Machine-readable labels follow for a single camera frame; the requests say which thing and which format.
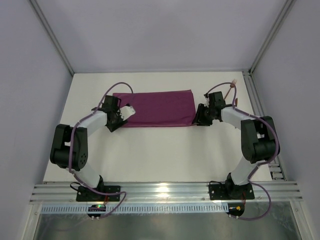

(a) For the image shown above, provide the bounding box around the purple satin napkin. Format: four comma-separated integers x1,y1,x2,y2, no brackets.
113,89,196,128

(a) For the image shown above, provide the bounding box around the controller board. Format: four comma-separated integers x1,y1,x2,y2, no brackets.
226,204,245,218
86,204,106,219

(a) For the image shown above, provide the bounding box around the aluminium rail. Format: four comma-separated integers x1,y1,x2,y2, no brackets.
242,70,287,181
29,181,303,204

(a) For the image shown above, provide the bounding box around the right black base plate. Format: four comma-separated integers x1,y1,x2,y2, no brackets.
208,181,255,201

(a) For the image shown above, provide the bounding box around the right aluminium frame post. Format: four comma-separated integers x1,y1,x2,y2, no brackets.
248,0,296,75

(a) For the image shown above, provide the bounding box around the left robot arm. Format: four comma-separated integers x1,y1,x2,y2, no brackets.
49,95,136,196

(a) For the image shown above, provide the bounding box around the aluminium frame post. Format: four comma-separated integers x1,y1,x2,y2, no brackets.
27,0,75,77
248,0,296,75

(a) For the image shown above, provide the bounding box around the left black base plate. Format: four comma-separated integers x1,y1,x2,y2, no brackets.
76,185,121,202

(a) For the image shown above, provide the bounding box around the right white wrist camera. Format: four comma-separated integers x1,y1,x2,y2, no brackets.
203,93,210,106

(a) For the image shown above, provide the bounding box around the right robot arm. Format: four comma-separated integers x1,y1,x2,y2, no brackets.
192,91,280,199

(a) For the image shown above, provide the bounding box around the left aluminium frame post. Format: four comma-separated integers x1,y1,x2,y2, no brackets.
27,0,75,77

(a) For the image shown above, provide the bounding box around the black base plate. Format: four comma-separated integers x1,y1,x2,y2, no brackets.
208,181,255,201
76,185,121,202

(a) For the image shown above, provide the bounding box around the left controller board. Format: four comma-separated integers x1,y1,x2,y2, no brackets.
86,204,106,219

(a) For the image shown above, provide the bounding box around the slotted grey cable duct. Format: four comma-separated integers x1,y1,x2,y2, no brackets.
40,202,228,215

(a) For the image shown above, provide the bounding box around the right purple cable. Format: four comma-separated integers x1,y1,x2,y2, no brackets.
204,82,280,221

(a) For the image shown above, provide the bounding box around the right side aluminium rail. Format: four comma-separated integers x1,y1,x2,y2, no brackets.
242,70,287,181

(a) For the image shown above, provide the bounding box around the right controller board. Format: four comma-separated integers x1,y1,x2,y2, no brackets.
226,204,245,218

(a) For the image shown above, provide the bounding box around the aluminium front rail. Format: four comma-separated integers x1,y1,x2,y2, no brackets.
29,181,303,204

